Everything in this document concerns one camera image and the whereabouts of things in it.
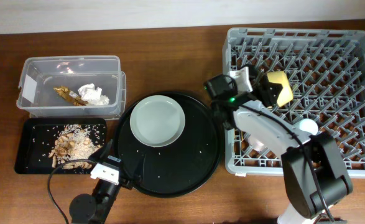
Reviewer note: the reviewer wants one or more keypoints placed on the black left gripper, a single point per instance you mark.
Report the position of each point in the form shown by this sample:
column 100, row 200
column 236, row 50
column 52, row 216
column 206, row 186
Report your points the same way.
column 125, row 183

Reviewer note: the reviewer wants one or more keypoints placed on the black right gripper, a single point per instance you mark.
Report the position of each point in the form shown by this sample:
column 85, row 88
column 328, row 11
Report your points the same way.
column 263, row 93

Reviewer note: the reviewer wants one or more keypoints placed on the grey plate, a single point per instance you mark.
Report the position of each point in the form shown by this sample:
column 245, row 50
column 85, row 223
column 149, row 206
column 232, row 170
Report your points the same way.
column 157, row 121

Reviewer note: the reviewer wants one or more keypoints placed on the pink cup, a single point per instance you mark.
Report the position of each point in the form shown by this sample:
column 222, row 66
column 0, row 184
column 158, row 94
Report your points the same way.
column 255, row 144

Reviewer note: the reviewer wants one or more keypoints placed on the yellow bowl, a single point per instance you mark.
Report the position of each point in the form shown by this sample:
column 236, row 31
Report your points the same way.
column 285, row 94

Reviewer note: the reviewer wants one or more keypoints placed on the round black tray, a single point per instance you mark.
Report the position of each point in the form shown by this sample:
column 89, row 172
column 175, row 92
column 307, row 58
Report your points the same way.
column 184, row 165

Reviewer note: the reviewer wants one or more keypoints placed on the white napkin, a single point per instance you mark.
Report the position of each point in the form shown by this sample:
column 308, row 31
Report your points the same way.
column 93, row 95

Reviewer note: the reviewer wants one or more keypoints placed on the brown snack wrapper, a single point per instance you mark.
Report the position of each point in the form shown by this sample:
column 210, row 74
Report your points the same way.
column 70, row 96

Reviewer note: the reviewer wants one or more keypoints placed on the blue cup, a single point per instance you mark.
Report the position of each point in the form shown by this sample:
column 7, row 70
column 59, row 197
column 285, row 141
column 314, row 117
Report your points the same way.
column 307, row 125

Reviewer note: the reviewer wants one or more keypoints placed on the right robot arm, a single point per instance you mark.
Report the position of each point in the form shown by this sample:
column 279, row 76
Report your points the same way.
column 315, row 175

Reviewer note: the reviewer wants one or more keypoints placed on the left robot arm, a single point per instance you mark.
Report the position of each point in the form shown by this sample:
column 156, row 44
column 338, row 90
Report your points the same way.
column 95, row 207

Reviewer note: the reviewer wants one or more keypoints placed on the grey dishwasher rack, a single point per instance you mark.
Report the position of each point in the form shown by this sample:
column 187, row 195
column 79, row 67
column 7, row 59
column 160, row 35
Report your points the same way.
column 326, row 71

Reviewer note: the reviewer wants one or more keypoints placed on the food scraps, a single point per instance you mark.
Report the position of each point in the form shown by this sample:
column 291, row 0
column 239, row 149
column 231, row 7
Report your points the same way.
column 73, row 143

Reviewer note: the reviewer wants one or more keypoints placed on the black rectangular tray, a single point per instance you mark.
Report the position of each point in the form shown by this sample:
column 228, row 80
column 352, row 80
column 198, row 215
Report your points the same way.
column 38, row 139

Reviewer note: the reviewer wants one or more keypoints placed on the clear plastic bin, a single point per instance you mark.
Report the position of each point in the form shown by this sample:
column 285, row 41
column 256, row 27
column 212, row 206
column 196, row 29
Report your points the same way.
column 40, row 75

